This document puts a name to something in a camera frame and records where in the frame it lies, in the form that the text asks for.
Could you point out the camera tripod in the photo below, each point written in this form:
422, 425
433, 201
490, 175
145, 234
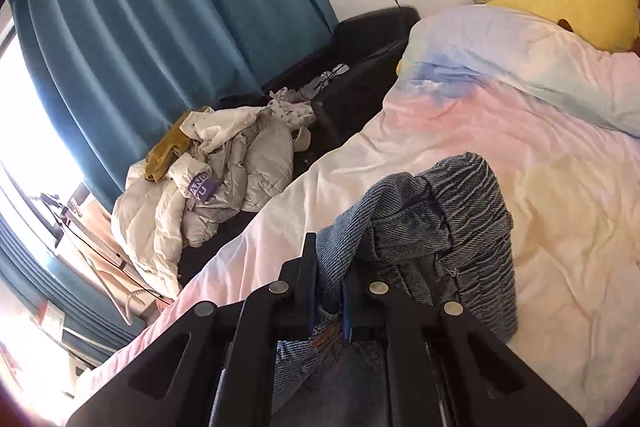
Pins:
88, 246

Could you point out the pastel pillow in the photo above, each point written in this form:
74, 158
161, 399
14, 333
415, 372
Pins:
456, 49

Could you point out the cream puffer jacket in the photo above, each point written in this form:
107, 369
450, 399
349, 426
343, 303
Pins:
244, 157

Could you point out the blue denim jeans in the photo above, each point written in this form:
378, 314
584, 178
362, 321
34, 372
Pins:
443, 234

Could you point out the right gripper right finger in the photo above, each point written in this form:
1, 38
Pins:
441, 366

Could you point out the teal left curtain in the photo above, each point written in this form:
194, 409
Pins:
92, 327

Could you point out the mustard yellow garment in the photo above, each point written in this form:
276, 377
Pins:
165, 152

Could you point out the yellow plush toy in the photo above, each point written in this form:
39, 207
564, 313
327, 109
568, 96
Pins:
608, 25

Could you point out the peach sweater on rack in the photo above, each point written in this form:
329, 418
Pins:
148, 316

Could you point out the black sofa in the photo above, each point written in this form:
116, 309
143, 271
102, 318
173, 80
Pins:
371, 46

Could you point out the teal curtain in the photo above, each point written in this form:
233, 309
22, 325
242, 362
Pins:
114, 75
92, 327

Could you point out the teal right curtain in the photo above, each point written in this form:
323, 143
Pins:
114, 75

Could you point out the pastel tie-dye duvet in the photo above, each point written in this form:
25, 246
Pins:
572, 189

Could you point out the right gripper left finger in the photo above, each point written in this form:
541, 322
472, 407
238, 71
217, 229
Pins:
215, 365

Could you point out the window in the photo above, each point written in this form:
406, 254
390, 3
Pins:
31, 151

